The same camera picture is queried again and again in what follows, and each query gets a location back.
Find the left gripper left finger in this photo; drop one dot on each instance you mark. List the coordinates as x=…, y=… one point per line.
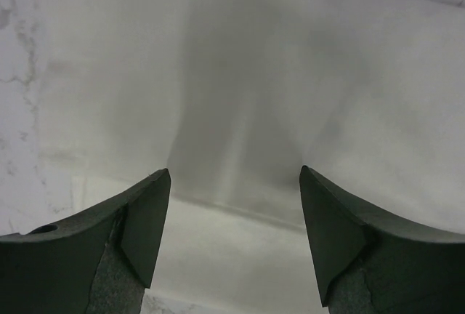
x=100, y=260

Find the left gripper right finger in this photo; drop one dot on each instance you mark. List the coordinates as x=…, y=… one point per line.
x=369, y=260

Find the white t-shirt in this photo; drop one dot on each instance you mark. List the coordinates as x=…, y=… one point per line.
x=235, y=96

